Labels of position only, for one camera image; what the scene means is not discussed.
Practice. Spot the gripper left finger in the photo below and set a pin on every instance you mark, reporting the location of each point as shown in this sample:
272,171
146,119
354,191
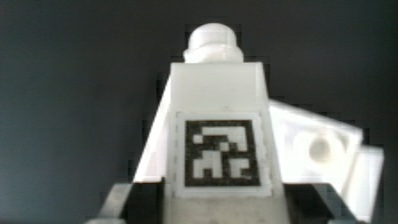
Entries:
134,204

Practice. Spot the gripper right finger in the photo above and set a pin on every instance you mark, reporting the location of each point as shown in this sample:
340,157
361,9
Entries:
315,205

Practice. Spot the white square table top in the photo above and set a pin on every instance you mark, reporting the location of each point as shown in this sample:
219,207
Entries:
326,158

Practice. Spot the white table leg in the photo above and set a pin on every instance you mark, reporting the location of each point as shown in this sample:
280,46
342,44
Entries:
210,153

